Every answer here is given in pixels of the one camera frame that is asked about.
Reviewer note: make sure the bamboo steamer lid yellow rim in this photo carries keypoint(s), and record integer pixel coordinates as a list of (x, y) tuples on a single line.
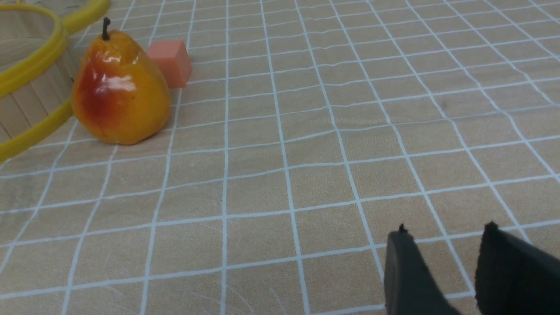
[(76, 15)]

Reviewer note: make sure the bamboo steamer tray yellow rim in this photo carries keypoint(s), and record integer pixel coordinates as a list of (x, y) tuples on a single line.
[(38, 67)]

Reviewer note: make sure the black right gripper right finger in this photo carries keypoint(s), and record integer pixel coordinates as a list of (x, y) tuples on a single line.
[(514, 277)]

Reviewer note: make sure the checkered tan tablecloth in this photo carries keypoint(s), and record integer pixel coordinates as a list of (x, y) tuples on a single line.
[(309, 129)]

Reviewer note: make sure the orange yellow toy pear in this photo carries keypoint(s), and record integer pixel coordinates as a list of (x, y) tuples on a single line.
[(119, 95)]

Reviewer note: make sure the orange foam cube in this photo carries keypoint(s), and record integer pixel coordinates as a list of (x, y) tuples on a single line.
[(172, 59)]

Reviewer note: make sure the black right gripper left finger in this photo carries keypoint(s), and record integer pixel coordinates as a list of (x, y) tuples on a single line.
[(409, 286)]

